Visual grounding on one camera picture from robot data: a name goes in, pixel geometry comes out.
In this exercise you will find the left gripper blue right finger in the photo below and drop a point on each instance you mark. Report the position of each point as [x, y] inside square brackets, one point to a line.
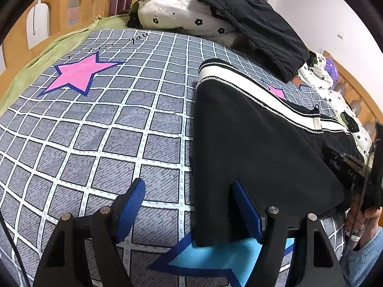
[313, 263]

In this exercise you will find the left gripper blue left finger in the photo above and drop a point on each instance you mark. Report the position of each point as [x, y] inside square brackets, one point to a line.
[64, 261]

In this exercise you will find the black pants with white stripe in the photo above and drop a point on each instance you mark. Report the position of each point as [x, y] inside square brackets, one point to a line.
[244, 133]

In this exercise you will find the blue sleeve forearm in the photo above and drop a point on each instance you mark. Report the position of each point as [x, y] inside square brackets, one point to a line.
[356, 265]

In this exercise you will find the person right hand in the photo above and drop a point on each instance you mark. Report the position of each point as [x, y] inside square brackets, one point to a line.
[368, 220]

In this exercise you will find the white floral pillow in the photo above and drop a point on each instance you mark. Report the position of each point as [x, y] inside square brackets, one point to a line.
[348, 118]

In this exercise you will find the purple plush toy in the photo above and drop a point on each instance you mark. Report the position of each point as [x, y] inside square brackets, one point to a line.
[332, 70]

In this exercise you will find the grey checked blanket with stars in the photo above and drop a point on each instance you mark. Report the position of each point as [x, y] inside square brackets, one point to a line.
[116, 107]

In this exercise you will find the black jacket pile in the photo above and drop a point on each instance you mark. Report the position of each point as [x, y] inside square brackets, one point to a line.
[271, 40]

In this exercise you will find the green bed sheet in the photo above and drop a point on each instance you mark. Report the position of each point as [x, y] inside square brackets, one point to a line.
[15, 79]

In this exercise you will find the white floral quilt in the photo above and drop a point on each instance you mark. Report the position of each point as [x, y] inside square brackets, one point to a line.
[190, 17]

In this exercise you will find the wooden bed frame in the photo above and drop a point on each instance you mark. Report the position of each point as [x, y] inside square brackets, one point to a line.
[45, 18]

